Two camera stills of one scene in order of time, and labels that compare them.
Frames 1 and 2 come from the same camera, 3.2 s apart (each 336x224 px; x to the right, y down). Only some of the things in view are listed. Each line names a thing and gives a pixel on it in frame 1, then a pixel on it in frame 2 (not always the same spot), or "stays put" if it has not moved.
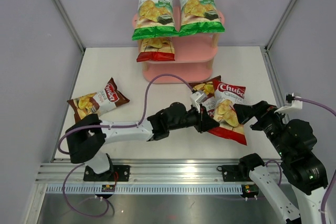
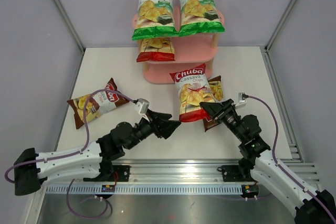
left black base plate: [115, 173] stays put
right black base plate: [231, 173] stays put
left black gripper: [203, 122] → [165, 128]
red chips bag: [230, 127] → [192, 88]
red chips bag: [160, 49] stays put
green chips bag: [200, 14] stays put
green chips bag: [155, 12] stays put
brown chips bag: [98, 103] stays put
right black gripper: [245, 112] → [213, 107]
